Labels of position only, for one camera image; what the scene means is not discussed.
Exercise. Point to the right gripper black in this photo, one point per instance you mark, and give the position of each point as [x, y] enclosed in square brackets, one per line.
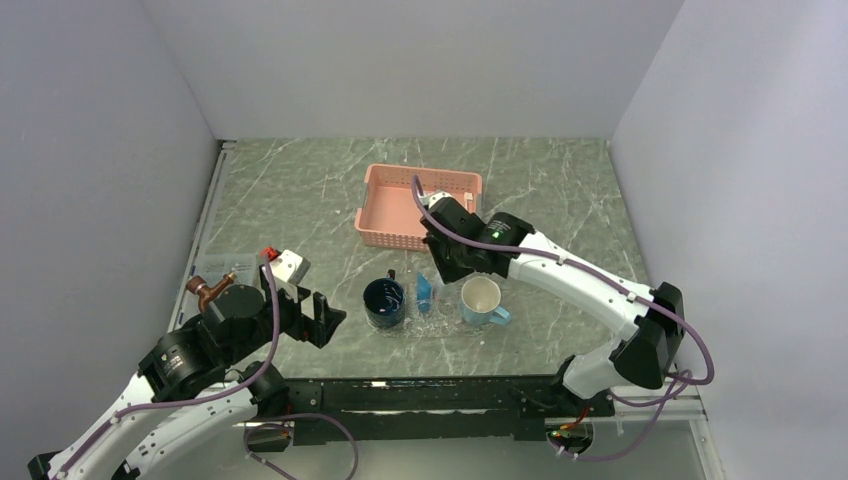
[446, 273]

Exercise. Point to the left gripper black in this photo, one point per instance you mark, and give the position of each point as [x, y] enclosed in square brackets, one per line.
[317, 329]

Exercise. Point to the blue toothpaste tube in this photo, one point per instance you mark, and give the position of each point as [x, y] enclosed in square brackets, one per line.
[424, 294]

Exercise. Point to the light blue white mug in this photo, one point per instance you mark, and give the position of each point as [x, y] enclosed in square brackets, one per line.
[480, 303]

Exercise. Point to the clear acrylic toothbrush holder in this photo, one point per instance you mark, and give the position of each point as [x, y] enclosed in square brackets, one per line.
[432, 324]

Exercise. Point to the dark blue mug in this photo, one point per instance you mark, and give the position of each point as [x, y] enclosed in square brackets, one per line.
[385, 301]

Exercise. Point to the clear textured oval tray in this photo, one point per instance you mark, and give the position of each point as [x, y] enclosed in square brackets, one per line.
[398, 332]

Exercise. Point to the pink perforated plastic basket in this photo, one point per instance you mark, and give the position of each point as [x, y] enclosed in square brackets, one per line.
[389, 217]

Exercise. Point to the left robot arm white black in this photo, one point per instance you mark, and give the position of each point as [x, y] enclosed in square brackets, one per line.
[165, 410]

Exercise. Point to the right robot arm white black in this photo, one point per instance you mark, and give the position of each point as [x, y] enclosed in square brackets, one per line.
[644, 338]

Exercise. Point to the white toothbrush at basket side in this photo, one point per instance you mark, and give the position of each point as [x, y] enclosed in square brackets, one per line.
[469, 200]

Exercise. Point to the copper brass fitting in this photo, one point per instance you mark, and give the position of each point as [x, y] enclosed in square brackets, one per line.
[204, 293]

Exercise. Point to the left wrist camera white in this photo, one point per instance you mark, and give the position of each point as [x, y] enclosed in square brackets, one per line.
[286, 267]

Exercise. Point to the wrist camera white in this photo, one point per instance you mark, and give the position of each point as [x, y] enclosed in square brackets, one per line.
[429, 201]
[286, 267]

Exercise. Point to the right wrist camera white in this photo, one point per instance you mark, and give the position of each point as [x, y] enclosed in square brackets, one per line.
[429, 201]

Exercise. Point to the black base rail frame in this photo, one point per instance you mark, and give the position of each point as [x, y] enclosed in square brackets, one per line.
[521, 407]

